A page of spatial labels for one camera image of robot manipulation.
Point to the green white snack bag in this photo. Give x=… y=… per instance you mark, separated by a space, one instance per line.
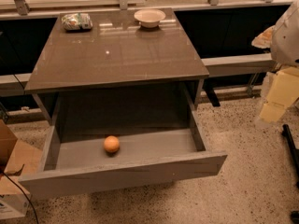
x=77 y=21

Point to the white ceramic bowl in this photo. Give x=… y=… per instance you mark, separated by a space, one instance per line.
x=149 y=18

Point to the brown cardboard box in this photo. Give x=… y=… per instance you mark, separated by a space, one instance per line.
x=16 y=158

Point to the orange fruit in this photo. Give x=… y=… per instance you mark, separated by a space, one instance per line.
x=111 y=144

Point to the grey cabinet with glossy top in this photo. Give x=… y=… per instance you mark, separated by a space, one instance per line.
x=116 y=52

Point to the black floor stand leg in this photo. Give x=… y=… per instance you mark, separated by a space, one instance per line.
x=295 y=158

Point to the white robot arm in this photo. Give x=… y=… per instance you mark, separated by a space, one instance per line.
x=283 y=41

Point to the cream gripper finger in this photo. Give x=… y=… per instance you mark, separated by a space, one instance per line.
x=283 y=93
x=264 y=39

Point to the grey open drawer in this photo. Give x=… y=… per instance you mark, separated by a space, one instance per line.
x=159 y=142

